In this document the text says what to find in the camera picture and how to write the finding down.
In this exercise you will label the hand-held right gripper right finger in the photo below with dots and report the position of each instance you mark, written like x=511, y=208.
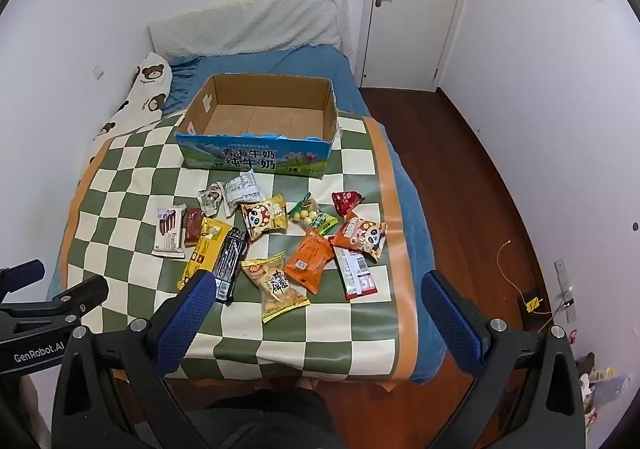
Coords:
x=450, y=324

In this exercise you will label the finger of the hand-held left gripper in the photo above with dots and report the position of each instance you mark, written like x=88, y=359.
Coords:
x=25, y=274
x=82, y=293

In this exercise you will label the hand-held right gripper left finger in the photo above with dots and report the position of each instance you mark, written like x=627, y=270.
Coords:
x=186, y=324

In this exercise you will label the yellow and black snack packet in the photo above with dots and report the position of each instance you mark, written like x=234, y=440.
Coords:
x=207, y=249

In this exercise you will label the white wafer stick packet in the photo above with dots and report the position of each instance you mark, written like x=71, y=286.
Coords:
x=167, y=234

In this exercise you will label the clear biscuit packet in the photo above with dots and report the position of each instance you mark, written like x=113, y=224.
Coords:
x=275, y=286

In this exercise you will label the long red snack packet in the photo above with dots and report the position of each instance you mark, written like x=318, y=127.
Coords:
x=356, y=276

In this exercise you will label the orange panda snack packet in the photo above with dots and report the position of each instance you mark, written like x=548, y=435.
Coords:
x=361, y=235

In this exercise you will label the yellow panda snack packet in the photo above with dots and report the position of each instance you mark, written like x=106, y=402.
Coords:
x=262, y=219

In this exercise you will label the plain orange snack packet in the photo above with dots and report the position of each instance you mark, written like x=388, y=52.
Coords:
x=310, y=261

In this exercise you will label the green snack packet with balls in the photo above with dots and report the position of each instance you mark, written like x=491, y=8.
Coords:
x=310, y=216

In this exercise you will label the cardboard box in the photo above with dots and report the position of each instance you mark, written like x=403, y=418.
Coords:
x=260, y=121

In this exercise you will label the blue bed sheet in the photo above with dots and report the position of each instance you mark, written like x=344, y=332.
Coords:
x=415, y=239

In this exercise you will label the small brown snack packet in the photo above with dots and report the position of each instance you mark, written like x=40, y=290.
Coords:
x=193, y=226

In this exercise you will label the green white checkered blanket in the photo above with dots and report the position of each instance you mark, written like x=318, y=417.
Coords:
x=325, y=324

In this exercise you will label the small white snack packet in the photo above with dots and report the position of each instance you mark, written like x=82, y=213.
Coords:
x=210, y=199

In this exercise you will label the silver white snack packet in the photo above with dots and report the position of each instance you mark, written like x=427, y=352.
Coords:
x=241, y=189

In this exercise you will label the pile of small clutter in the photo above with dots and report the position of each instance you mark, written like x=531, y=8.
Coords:
x=597, y=379

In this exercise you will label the small red snack packet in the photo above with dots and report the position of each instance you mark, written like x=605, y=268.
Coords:
x=346, y=201

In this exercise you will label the bear print pillow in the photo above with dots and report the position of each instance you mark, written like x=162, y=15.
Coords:
x=145, y=94

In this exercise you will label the white quilted pillow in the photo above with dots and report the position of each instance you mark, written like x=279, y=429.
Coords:
x=250, y=24

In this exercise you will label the white door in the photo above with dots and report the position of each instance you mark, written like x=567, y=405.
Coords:
x=415, y=4

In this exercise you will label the white wall plate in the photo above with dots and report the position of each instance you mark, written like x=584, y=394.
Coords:
x=564, y=289

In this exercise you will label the white wall socket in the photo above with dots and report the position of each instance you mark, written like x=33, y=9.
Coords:
x=97, y=72

